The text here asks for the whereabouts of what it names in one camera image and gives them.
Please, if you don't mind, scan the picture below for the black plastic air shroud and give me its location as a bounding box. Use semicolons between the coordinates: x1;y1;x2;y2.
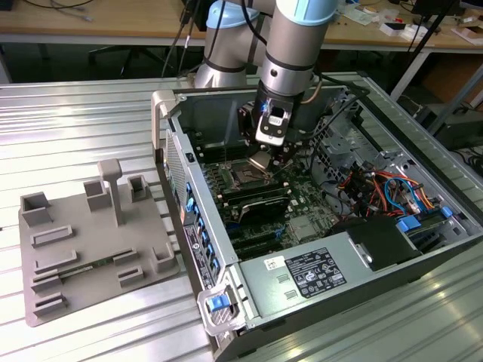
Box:
325;217;423;273

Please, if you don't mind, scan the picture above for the silver CPU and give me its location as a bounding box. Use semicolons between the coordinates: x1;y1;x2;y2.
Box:
248;149;273;171

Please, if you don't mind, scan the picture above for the open PC case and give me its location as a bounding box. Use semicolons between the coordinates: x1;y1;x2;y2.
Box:
150;71;483;362

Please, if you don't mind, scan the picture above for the brown cardboard piece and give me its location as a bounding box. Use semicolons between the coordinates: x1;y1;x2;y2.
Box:
451;24;483;45

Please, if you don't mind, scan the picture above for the blue case latch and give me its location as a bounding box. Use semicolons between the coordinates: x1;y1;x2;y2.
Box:
206;295;230;313

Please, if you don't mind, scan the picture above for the red wire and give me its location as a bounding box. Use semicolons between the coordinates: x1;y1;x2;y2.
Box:
337;172;379;189

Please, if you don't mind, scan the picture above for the black camera cable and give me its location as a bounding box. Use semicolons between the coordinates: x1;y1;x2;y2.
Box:
297;73;371;150

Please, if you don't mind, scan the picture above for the CPU socket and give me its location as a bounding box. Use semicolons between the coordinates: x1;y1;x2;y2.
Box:
220;160;280;192

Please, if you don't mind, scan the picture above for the green motherboard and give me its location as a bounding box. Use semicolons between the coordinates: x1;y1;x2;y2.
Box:
199;143;340;261

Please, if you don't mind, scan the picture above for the black RAM slot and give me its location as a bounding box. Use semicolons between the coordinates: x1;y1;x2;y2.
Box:
223;186;289;203
203;152;251;164
201;147;250;158
221;182;286;198
198;142;248;153

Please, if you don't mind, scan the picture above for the perforated metal drive cage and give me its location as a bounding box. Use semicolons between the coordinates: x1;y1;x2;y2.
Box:
307;115;378;182

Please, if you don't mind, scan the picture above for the black expansion slot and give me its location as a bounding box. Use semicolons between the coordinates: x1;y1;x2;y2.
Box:
228;225;282;242
232;241;284;260

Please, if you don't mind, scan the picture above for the white box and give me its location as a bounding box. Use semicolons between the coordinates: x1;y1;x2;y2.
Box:
380;21;408;38

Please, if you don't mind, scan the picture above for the black graphics card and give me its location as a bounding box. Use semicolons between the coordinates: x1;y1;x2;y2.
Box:
236;195;292;225

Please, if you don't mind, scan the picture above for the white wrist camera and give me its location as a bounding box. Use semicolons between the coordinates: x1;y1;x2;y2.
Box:
254;106;294;147

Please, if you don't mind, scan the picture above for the silver chipset heat sink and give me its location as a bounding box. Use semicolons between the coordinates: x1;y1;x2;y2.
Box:
289;216;317;242

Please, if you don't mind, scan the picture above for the black computer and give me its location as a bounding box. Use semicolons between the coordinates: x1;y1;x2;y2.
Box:
429;101;483;150

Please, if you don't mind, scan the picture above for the grey power supply unit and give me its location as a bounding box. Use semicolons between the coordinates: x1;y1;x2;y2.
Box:
238;231;377;320

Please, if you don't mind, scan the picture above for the black office chair base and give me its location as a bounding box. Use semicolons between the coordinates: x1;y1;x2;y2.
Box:
88;44;174;78

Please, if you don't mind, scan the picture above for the green RAM stick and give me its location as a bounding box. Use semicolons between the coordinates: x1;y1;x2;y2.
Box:
58;255;116;280

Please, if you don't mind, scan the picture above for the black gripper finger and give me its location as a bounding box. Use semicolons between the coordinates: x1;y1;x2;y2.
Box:
272;140;303;166

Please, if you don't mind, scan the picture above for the grey parts rack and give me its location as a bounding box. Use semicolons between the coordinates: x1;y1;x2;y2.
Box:
17;158;181;328

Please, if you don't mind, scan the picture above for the wooden desk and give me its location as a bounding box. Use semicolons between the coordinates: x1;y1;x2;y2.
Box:
0;0;483;54

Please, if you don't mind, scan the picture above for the blue wire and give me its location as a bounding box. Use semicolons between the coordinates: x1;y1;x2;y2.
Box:
383;176;420;209

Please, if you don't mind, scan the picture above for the orange wire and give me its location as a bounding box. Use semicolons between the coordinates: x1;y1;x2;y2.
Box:
411;186;443;210

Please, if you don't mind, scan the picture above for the grey case handle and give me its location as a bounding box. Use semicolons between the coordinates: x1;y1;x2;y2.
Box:
150;90;178;152
197;283;247;337

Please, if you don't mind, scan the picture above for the grey cable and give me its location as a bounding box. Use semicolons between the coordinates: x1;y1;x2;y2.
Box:
48;0;94;23

